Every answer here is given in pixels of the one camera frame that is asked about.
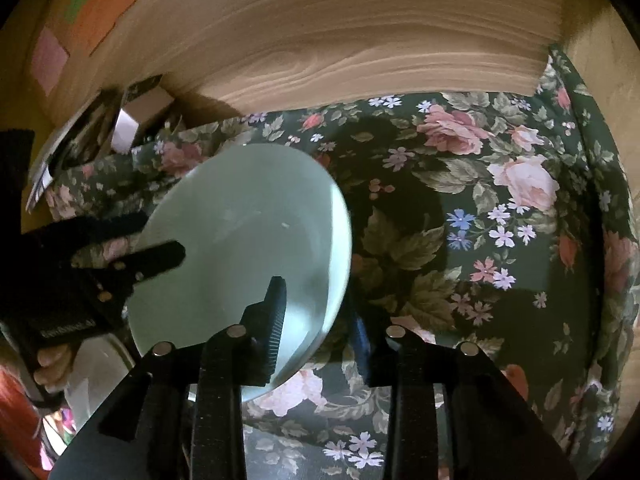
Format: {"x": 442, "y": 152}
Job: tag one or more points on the light green plate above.
{"x": 240, "y": 210}

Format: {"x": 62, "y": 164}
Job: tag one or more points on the stack of papers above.
{"x": 50, "y": 160}

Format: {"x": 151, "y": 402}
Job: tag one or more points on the large white plate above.
{"x": 95, "y": 375}

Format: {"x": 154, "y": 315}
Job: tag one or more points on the small white box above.
{"x": 145, "y": 107}

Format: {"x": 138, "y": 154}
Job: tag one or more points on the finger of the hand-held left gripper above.
{"x": 100, "y": 230}
{"x": 155, "y": 260}

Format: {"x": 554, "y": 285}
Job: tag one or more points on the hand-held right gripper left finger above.
{"x": 272, "y": 332}

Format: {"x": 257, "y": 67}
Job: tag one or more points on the dark floral tablecloth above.
{"x": 450, "y": 260}

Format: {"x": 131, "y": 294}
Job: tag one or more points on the pink paper sheet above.
{"x": 49, "y": 60}

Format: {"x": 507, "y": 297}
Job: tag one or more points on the person's left hand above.
{"x": 52, "y": 367}

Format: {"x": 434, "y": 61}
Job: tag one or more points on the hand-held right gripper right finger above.
{"x": 364, "y": 352}

